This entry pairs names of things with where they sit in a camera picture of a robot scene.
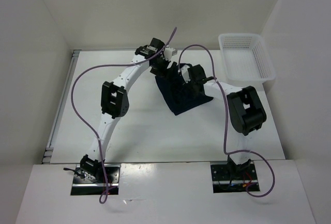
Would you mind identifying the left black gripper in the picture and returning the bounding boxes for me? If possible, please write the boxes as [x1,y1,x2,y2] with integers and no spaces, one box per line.
[149,55,176,83]

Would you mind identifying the navy blue shorts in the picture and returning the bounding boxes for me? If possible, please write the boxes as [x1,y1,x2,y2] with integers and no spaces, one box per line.
[155,63,213,115]

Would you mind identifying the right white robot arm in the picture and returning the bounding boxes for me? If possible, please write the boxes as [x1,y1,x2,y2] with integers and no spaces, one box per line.
[180,65,267,180]

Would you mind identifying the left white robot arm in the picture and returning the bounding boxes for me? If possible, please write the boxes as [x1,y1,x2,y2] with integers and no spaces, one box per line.
[80,38,177,183]

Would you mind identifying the white plastic basket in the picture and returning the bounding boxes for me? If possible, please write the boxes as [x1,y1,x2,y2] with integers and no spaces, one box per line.
[218,33,276,84]

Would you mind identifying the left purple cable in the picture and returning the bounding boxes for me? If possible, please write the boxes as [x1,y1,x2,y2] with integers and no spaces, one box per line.
[70,26,178,205]

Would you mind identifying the purple cable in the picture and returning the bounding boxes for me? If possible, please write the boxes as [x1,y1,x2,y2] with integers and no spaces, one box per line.
[177,44,275,198]
[70,26,178,205]

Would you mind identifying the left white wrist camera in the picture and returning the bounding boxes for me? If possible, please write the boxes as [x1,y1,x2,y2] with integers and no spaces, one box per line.
[163,47,177,61]

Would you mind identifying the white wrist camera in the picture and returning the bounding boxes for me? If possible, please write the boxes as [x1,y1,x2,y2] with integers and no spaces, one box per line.
[178,64,191,84]
[163,47,177,61]

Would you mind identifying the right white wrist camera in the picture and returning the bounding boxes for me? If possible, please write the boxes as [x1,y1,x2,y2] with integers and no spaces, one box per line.
[178,64,191,84]

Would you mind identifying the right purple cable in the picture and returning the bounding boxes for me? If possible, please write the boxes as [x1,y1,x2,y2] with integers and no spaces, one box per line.
[177,44,275,198]

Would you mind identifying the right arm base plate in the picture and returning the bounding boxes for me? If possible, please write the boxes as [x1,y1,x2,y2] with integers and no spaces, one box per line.
[210,162,260,193]

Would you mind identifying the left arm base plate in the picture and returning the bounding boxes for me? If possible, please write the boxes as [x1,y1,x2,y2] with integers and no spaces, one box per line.
[70,165,121,196]

